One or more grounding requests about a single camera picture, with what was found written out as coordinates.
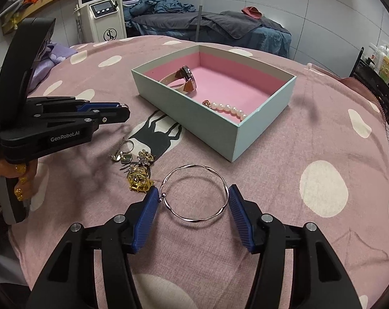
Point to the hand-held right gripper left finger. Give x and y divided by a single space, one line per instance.
145 220

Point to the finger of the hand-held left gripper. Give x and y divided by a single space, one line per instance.
110 116
99 105

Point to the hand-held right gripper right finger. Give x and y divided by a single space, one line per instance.
242 223

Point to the silver twisted bangle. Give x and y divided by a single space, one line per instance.
163 196

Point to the silver flower earring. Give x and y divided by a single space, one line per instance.
146 158

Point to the light blue jewelry box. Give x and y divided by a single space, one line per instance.
188 125

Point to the person's left hand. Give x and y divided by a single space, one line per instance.
26 175

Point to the purple printed blanket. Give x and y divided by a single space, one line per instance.
57 53

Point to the white beauty machine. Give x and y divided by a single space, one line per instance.
101 22

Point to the blue duvet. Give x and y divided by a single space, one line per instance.
162 6

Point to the grey towel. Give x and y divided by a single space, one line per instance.
233 22

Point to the red cloth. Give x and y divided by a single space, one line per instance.
251 12

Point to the massage bed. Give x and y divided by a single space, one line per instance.
273 40

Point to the black cart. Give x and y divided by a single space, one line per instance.
374 93

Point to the group of cosmetic bottles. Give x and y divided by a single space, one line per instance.
387 61

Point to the wooden wall cabinet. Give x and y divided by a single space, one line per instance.
52 2

